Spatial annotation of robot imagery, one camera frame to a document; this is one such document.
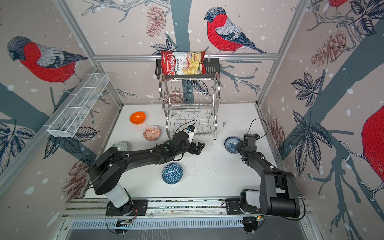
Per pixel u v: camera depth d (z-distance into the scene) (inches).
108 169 19.4
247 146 27.9
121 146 37.2
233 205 29.1
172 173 32.9
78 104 31.3
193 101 49.0
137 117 42.6
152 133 40.0
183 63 34.4
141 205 29.3
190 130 29.9
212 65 37.3
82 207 29.9
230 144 37.6
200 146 30.5
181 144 26.5
